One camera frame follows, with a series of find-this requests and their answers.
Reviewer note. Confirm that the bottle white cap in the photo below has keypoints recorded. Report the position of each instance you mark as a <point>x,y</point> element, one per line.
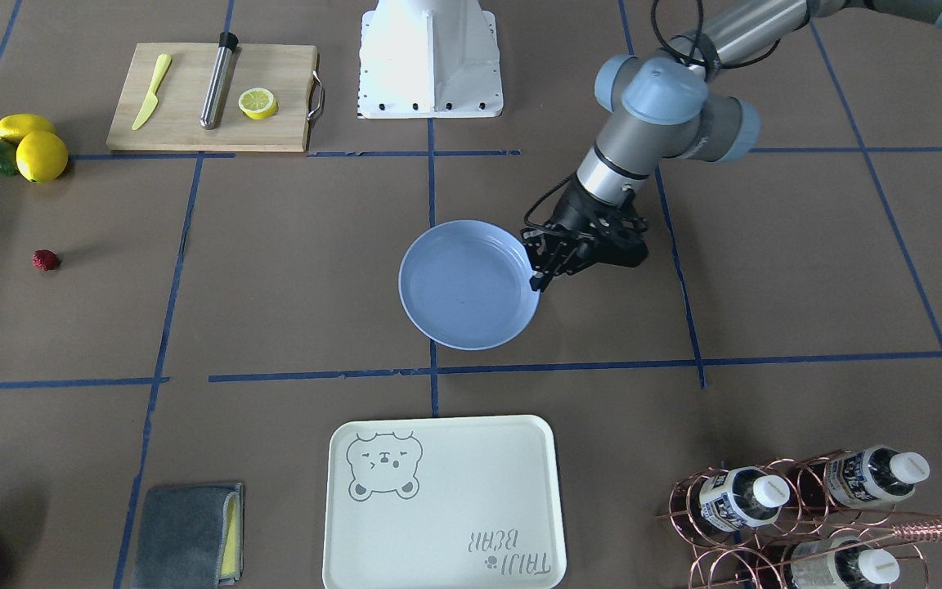
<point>862,480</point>
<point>838,562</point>
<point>744,497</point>

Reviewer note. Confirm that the grey yellow folded cloth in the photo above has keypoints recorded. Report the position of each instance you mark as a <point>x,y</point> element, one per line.
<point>191,536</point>

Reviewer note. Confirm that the copper wire bottle rack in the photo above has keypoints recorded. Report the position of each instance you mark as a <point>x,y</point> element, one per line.
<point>761,557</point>

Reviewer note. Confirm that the cream bear tray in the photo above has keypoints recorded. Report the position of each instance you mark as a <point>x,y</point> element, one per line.
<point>459,502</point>

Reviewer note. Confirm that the yellow lemon back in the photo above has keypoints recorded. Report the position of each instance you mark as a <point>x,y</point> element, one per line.
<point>13,128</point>

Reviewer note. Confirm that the bottle lower white cap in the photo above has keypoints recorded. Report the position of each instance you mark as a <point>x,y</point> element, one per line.
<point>838,562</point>

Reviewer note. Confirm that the red strawberry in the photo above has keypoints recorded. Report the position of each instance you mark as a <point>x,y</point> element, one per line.
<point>45,260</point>

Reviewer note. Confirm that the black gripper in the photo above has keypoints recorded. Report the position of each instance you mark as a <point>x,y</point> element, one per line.
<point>576,210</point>

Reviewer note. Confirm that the yellow lemon front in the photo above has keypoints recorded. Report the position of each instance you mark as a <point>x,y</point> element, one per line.
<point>41,156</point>

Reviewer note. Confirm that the yellow plastic knife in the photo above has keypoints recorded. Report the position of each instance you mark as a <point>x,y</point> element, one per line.
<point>151,99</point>

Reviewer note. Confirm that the blue plastic plate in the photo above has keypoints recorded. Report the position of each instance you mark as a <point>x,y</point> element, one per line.
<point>466,285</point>

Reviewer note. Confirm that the half lemon slice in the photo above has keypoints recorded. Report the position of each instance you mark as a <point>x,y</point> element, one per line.
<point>258,103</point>

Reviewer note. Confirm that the yellow lemon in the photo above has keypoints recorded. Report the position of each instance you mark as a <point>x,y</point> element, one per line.
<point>41,156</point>
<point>13,128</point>

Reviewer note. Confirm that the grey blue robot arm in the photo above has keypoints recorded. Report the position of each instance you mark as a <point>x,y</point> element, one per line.
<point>660,106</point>

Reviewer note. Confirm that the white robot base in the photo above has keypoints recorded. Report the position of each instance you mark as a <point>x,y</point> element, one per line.
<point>429,60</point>

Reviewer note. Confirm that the steel cylinder black cap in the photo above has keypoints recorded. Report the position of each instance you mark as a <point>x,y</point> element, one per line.
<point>213,103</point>

